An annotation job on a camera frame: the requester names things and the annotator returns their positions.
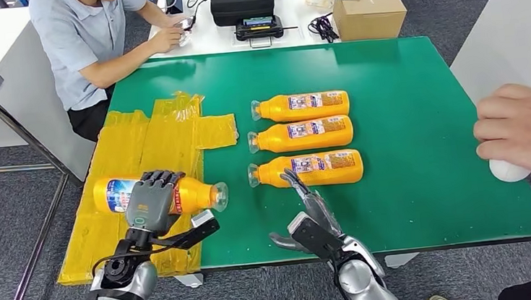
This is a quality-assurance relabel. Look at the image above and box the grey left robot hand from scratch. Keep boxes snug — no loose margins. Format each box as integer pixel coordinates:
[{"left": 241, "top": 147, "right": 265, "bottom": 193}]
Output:
[{"left": 121, "top": 167, "right": 192, "bottom": 239}]

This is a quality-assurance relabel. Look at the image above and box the person's hand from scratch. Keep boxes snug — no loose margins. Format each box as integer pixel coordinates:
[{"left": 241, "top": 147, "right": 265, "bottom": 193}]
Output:
[{"left": 469, "top": 81, "right": 531, "bottom": 194}]

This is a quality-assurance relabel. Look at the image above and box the person's left hand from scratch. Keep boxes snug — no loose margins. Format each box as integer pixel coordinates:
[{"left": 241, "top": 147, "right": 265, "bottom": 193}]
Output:
[{"left": 163, "top": 12, "right": 193, "bottom": 30}]

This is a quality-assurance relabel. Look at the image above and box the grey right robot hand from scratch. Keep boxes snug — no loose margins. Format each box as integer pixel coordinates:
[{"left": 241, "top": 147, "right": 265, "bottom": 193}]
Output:
[{"left": 263, "top": 163, "right": 347, "bottom": 257}]

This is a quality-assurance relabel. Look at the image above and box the person's right hand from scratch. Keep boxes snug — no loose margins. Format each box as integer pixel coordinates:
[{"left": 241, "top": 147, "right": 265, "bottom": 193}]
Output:
[{"left": 147, "top": 25, "right": 186, "bottom": 55}]

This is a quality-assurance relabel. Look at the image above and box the white rounded object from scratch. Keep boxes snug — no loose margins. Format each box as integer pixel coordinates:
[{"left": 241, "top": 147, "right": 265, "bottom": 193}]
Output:
[{"left": 488, "top": 155, "right": 531, "bottom": 186}]

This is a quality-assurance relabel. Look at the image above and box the orange detergent bottle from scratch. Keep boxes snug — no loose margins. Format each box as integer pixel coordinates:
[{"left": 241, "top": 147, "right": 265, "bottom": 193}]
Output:
[
  {"left": 91, "top": 166, "right": 231, "bottom": 225},
  {"left": 246, "top": 147, "right": 366, "bottom": 193},
  {"left": 246, "top": 114, "right": 355, "bottom": 155},
  {"left": 249, "top": 88, "right": 352, "bottom": 126}
]

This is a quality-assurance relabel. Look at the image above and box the yellow taped cardboard sheet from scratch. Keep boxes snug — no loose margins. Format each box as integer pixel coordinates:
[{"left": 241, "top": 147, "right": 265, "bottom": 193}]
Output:
[{"left": 42, "top": 86, "right": 252, "bottom": 287}]

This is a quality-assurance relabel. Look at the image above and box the black carrying case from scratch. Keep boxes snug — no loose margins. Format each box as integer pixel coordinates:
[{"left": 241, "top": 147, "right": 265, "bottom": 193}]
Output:
[{"left": 209, "top": 0, "right": 277, "bottom": 28}]

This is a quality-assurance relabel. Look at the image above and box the black handheld controller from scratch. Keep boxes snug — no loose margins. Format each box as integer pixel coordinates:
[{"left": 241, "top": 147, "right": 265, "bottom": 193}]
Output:
[{"left": 233, "top": 14, "right": 301, "bottom": 51}]

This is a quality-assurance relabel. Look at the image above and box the white table foot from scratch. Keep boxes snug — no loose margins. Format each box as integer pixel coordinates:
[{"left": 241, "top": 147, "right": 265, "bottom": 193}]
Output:
[
  {"left": 384, "top": 252, "right": 421, "bottom": 270},
  {"left": 174, "top": 272, "right": 206, "bottom": 291}
]

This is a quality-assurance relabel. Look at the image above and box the white table with metal legs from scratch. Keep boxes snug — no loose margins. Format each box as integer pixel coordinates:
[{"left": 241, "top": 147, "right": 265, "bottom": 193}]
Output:
[{"left": 444, "top": 0, "right": 531, "bottom": 217}]

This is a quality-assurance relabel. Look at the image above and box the white desk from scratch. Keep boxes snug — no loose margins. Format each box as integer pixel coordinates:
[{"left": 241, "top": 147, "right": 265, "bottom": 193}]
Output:
[{"left": 143, "top": 0, "right": 370, "bottom": 61}]

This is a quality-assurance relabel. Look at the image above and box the brown cardboard box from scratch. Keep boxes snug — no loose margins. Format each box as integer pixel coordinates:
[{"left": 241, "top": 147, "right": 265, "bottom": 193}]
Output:
[{"left": 332, "top": 0, "right": 410, "bottom": 44}]

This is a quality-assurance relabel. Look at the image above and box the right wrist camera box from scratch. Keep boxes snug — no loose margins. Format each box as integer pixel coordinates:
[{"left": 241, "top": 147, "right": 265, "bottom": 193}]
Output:
[{"left": 286, "top": 208, "right": 345, "bottom": 263}]

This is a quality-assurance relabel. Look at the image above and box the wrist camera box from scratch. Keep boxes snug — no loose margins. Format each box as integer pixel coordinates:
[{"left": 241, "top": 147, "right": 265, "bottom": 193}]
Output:
[
  {"left": 286, "top": 208, "right": 345, "bottom": 263},
  {"left": 146, "top": 208, "right": 223, "bottom": 254}
]

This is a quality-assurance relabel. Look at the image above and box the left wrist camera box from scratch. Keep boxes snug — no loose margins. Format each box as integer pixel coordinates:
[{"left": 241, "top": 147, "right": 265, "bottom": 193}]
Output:
[{"left": 146, "top": 208, "right": 223, "bottom": 254}]

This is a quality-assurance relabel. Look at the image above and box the bundled black purple cable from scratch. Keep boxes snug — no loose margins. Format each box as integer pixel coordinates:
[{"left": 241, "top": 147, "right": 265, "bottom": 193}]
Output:
[{"left": 305, "top": 12, "right": 341, "bottom": 46}]

